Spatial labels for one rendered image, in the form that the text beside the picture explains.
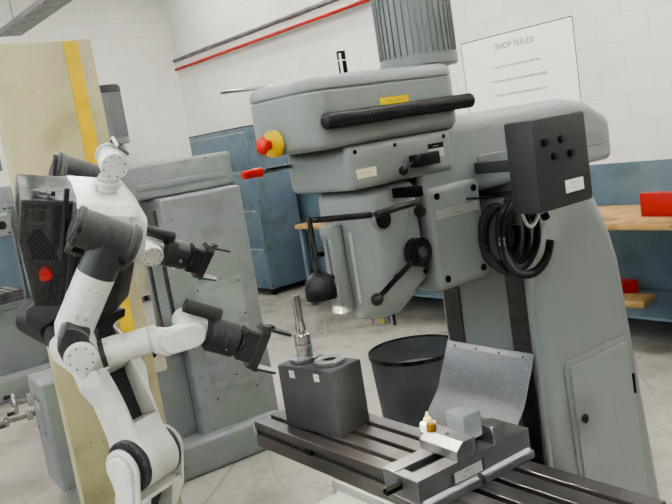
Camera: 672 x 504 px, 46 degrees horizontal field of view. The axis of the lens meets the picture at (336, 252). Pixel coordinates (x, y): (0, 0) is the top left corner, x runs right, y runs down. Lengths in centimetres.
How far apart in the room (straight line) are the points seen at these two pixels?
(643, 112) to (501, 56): 141
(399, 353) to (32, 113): 220
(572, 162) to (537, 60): 495
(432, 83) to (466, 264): 45
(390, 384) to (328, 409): 176
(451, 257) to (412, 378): 196
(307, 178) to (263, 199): 731
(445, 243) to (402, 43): 50
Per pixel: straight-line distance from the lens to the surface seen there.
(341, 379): 216
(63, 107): 341
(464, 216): 198
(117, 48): 1155
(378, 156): 180
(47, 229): 198
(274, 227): 925
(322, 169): 181
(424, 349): 428
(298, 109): 171
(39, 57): 341
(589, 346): 229
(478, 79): 724
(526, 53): 689
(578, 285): 223
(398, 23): 200
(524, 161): 181
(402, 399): 392
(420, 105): 183
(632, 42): 634
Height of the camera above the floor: 176
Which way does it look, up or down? 9 degrees down
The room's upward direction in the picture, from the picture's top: 9 degrees counter-clockwise
